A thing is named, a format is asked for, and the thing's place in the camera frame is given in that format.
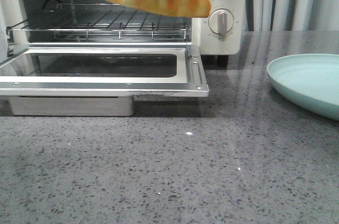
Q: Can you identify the wire oven rack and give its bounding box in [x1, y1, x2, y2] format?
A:
[6, 3, 192, 43]

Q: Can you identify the lower oven knob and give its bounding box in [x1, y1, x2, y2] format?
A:
[209, 9, 234, 35]

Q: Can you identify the glass oven door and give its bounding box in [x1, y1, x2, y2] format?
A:
[1, 45, 209, 97]

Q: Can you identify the light green round plate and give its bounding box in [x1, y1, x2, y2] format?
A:
[267, 53, 338, 120]

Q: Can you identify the grey curtain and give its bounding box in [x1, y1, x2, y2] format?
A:
[243, 0, 338, 31]

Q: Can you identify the white toaster oven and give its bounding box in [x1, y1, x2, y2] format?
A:
[1, 0, 245, 116]

